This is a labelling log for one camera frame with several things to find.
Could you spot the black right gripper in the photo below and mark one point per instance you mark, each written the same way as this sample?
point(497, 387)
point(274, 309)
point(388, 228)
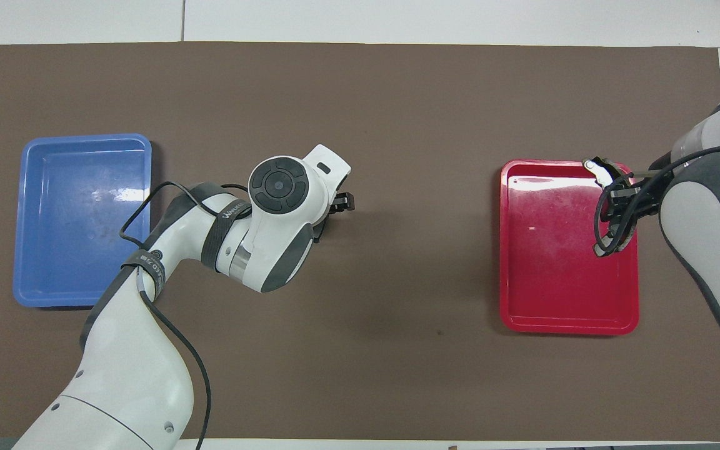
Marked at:
point(647, 194)

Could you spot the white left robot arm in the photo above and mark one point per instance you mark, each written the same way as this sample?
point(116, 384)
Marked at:
point(129, 350)

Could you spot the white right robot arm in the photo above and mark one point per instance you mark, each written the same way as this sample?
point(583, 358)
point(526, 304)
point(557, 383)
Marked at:
point(710, 225)

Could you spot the red plastic tray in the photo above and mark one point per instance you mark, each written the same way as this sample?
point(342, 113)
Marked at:
point(554, 275)

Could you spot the brown table mat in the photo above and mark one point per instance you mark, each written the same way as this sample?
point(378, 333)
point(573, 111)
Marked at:
point(397, 112)

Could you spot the blue plastic tray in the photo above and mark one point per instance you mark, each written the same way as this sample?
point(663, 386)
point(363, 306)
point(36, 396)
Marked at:
point(72, 237)

